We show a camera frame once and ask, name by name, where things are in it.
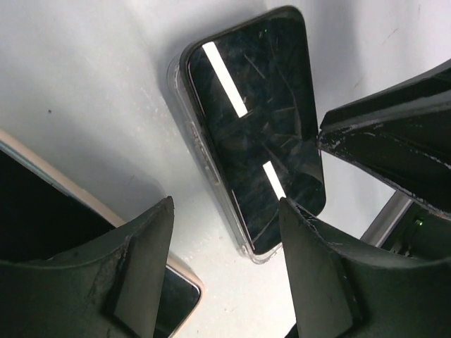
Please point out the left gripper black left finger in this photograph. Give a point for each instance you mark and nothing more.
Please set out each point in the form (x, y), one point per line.
(108, 287)

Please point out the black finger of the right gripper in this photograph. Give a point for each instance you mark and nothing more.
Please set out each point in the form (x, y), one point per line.
(412, 158)
(417, 109)

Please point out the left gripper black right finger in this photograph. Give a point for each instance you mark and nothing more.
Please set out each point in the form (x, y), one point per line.
(343, 287)

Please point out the small black phone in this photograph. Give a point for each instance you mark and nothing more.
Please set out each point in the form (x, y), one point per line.
(253, 97)

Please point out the beige pink phone case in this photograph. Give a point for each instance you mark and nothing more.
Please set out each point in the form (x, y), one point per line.
(182, 289)

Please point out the clear magsafe phone case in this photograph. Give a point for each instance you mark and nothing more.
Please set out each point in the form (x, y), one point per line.
(184, 116)

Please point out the teal phone black screen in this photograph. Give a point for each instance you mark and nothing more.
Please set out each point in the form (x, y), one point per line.
(37, 220)

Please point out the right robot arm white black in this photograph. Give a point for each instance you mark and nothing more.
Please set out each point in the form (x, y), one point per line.
(420, 233)

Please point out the aluminium frame rail front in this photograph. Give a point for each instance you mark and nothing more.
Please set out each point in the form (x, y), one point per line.
(387, 219)

